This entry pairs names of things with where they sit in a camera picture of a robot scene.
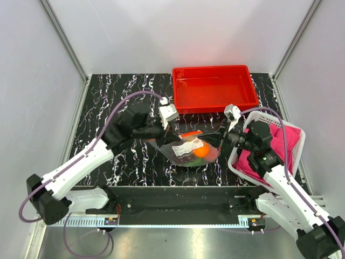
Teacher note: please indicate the green fake pepper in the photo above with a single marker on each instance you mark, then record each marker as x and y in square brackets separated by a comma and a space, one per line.
[197, 162]

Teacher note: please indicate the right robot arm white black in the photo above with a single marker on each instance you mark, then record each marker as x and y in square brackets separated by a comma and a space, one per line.
[278, 195]

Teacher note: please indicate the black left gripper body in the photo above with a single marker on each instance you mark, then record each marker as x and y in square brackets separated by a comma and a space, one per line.
[151, 131]

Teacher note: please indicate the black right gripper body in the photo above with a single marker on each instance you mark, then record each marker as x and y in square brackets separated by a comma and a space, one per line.
[239, 138]

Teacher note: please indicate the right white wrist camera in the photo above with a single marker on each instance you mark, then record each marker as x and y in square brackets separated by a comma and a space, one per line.
[232, 112]

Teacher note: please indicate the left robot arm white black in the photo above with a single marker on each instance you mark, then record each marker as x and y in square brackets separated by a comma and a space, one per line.
[53, 196]

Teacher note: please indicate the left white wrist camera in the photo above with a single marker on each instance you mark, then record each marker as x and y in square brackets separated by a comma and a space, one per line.
[167, 112]

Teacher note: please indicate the red plastic tray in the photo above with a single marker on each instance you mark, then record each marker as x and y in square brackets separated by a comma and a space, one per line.
[209, 89]

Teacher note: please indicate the white perforated plastic basket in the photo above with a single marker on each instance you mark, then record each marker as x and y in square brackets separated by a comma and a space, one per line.
[268, 119]

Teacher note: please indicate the orange fake fruit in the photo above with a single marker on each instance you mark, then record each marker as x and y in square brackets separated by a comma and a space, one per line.
[202, 152]

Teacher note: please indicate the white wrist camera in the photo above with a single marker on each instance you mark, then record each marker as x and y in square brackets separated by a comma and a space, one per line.
[167, 112]
[232, 112]

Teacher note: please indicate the dark purple fake grapes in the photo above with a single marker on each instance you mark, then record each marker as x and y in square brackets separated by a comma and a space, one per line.
[185, 161]

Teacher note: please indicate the pink cloth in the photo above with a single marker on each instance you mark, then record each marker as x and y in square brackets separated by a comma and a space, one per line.
[277, 144]

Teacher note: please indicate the pink fake peach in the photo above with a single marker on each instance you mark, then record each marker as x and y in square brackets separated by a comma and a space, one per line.
[212, 155]

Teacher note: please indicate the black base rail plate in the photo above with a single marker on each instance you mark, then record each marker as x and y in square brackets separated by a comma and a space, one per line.
[133, 200]

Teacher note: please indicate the clear zip bag orange seal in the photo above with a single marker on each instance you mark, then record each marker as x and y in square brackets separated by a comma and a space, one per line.
[185, 146]

